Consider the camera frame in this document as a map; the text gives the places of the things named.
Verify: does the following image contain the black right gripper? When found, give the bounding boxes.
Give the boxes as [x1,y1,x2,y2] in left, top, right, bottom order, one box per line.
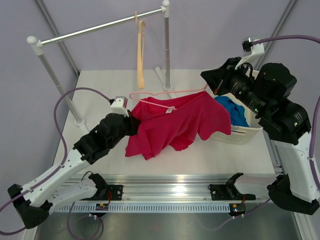
[201,56,268,116]

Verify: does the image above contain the pink wire hanger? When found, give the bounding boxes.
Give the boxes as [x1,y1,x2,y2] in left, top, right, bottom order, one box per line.
[129,83,210,110]

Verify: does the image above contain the pink t shirt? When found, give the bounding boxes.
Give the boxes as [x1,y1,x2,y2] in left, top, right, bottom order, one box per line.
[125,91,231,160]

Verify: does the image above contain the blue t shirt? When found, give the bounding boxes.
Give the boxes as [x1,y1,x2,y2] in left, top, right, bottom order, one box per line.
[214,96,250,127]

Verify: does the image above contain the beige plastic hanger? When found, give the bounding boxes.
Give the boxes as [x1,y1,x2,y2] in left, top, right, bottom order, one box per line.
[134,11,146,90]

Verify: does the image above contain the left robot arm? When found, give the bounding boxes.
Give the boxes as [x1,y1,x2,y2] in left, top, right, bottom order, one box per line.
[7,111,141,229]

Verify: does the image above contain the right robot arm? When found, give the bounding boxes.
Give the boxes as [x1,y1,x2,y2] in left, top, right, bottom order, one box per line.
[200,57,320,215]

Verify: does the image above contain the cream laundry basket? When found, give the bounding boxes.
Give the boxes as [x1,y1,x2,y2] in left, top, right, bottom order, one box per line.
[211,93,263,145]

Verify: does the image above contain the metal clothes rack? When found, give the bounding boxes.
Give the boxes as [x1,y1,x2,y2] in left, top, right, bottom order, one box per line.
[26,0,176,127]

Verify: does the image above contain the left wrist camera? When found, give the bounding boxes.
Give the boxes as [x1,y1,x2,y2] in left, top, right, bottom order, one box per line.
[110,96,129,117]

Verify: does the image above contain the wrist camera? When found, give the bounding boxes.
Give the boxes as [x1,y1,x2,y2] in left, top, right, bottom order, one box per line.
[110,96,129,117]
[239,36,265,66]

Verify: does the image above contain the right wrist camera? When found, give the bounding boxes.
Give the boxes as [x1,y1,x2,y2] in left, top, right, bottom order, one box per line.
[239,36,265,66]

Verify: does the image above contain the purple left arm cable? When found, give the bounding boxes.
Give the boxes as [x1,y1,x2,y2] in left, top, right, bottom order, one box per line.
[0,87,116,240]

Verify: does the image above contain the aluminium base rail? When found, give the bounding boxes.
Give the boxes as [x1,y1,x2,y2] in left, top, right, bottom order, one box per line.
[62,174,283,201]

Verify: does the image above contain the white slotted cable duct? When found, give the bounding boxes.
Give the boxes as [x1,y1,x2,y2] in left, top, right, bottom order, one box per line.
[56,202,231,213]

